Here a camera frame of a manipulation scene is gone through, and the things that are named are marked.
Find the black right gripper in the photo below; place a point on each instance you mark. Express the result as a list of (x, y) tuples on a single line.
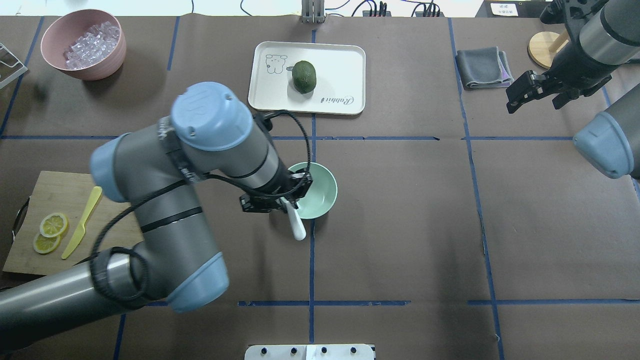
[(571, 66)]

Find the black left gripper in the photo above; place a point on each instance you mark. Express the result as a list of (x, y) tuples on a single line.
[(291, 184)]

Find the mint green bowl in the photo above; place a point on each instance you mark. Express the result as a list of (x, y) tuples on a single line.
[(321, 195)]

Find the white plastic spoon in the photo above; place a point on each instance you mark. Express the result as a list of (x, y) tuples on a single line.
[(297, 227)]

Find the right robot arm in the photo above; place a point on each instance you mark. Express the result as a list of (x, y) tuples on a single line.
[(602, 35)]

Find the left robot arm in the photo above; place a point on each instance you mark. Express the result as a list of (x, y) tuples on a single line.
[(161, 246)]

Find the pink bowl with ice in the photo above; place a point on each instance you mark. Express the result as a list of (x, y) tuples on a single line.
[(87, 44)]

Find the folded grey cloth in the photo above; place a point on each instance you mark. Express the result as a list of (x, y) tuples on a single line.
[(483, 68)]

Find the wooden mug tree stand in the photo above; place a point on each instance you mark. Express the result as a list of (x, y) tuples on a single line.
[(543, 47)]

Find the cream rabbit tray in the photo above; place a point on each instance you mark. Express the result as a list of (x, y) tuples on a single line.
[(341, 75)]

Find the green avocado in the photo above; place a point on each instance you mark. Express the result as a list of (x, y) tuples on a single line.
[(304, 77)]

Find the yellow plastic knife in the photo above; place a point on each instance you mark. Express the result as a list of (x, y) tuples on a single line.
[(80, 229)]

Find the bamboo cutting board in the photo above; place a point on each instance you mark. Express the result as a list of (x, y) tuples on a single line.
[(56, 206)]

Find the upper lemon slice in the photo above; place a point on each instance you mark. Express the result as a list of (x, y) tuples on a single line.
[(53, 224)]

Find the lemon slice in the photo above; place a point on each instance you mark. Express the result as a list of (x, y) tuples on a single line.
[(53, 224), (44, 245)]

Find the lower lemon slice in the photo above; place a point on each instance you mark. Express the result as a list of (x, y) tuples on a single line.
[(44, 245)]

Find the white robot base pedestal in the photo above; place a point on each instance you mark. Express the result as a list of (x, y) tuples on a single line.
[(333, 351)]

